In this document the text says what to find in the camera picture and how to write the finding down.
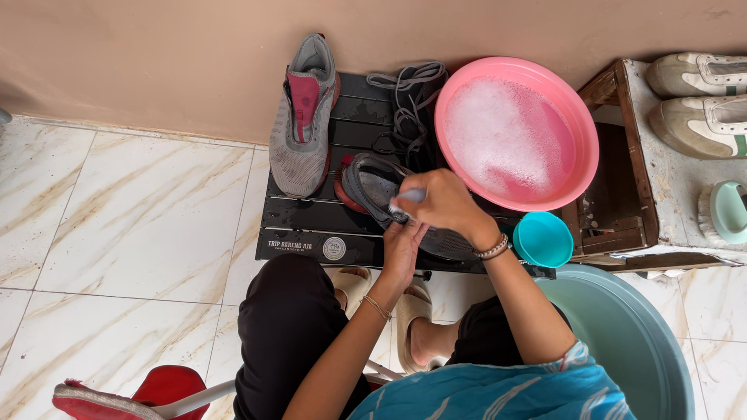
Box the person's right hand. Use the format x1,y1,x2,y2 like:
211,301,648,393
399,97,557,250
390,169,504,253

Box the thin gold wrist bracelet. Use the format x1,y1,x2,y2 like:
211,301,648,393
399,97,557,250
360,295,393,323

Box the black slatted folding table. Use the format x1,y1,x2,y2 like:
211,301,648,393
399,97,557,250
255,71,556,280

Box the grey mesh sneaker red sole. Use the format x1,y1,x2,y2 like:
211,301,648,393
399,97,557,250
334,153,477,261

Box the large grey-green plastic basin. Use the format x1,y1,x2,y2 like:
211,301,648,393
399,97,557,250
534,264,695,420

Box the person's left hand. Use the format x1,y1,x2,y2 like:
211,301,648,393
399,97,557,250
378,220,431,288

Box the worn wooden crate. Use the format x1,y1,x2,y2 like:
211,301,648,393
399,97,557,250
560,58,747,274

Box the pink basin of soapy water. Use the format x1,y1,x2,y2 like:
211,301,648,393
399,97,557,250
434,56,600,212

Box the white sneaker with green stripe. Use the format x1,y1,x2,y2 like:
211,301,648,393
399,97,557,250
648,95,747,161
645,51,747,98

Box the beige slipper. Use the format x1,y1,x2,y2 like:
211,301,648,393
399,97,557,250
330,266,372,319
396,284,449,375

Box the beaded wrist bracelet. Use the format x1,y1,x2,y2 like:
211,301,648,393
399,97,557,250
473,233,511,261

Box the mint green scrub brush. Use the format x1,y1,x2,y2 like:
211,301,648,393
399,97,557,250
697,180,747,246

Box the white metal chair frame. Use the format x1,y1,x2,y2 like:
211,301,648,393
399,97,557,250
153,359,403,420

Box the red stool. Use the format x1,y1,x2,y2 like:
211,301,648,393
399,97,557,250
51,364,211,420

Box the person's black trousers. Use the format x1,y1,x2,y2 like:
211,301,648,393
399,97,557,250
233,252,573,420

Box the grey sneaker with red tongue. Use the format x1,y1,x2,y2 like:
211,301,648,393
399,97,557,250
269,33,342,199

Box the small grey cleaning brush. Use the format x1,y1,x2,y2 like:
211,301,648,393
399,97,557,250
388,188,428,222

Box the grey shoelaces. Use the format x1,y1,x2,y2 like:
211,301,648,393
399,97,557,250
366,61,449,171

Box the small teal plastic cup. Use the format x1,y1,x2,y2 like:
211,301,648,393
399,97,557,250
512,211,574,269

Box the person's blue striped shirt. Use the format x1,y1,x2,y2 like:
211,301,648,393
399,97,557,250
347,341,637,420

